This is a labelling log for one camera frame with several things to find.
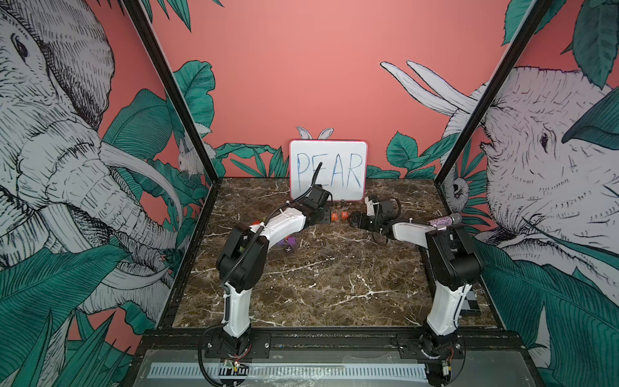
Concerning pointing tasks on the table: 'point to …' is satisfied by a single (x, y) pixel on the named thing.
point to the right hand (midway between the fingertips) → (354, 215)
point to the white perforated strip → (293, 370)
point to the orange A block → (334, 217)
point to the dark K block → (288, 249)
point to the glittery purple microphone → (454, 218)
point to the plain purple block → (292, 240)
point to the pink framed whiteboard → (343, 169)
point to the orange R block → (344, 214)
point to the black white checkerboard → (470, 305)
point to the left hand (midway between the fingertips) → (328, 209)
